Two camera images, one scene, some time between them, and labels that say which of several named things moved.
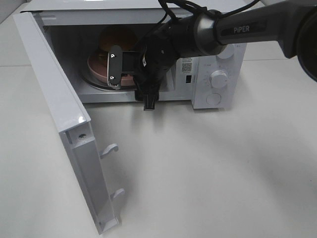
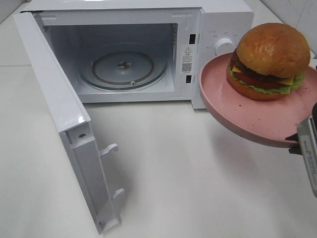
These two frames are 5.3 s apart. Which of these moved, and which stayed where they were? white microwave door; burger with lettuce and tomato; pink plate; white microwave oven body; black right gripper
Moved: black right gripper; burger with lettuce and tomato; pink plate
Stayed: white microwave oven body; white microwave door
